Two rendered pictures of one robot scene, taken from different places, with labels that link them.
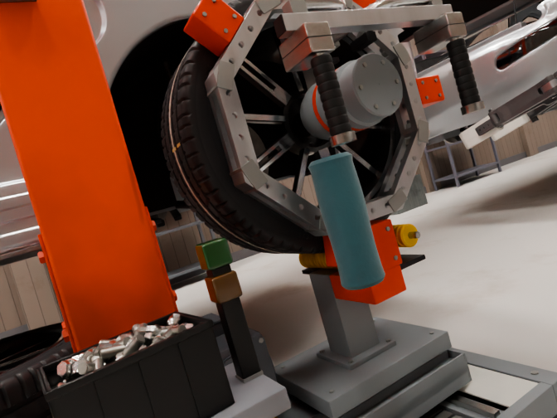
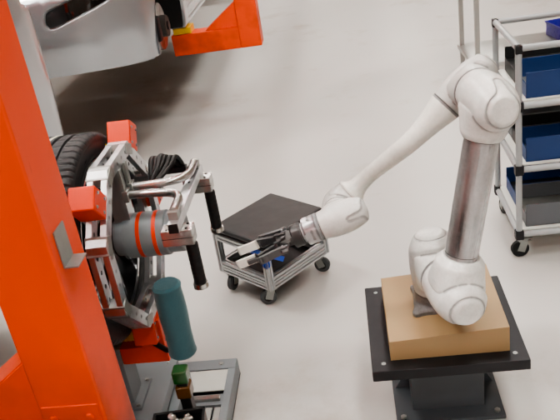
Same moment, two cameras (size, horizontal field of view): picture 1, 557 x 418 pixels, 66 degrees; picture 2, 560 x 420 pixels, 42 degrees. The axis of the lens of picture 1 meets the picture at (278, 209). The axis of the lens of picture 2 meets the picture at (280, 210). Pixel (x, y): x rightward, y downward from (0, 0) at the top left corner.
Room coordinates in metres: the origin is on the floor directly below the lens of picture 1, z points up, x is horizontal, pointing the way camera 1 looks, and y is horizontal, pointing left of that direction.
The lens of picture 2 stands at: (-0.57, 1.21, 1.85)
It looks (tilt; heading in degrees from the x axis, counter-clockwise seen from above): 26 degrees down; 305
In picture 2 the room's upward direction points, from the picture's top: 9 degrees counter-clockwise
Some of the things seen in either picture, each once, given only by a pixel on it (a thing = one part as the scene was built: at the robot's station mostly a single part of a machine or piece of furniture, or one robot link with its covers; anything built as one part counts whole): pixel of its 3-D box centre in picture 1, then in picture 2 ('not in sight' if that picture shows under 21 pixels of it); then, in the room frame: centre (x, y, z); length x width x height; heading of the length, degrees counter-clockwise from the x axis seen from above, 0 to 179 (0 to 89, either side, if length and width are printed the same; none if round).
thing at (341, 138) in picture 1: (331, 98); (196, 263); (0.71, -0.13, 0.83); 0.04 x 0.04 x 0.16
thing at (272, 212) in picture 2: not in sight; (272, 247); (1.24, -1.23, 0.17); 0.43 x 0.36 x 0.34; 77
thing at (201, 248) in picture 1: (214, 254); (180, 374); (0.62, 0.11, 0.64); 0.04 x 0.04 x 0.04; 28
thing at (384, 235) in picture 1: (360, 260); (144, 332); (1.03, -0.16, 0.48); 0.16 x 0.12 x 0.17; 28
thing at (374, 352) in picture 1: (346, 317); (118, 374); (1.15, -0.10, 0.32); 0.40 x 0.30 x 0.28; 118
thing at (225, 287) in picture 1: (223, 286); (184, 388); (0.62, 0.11, 0.59); 0.04 x 0.04 x 0.04; 28
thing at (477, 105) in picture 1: (463, 75); (212, 209); (0.87, -0.44, 0.83); 0.04 x 0.04 x 0.16
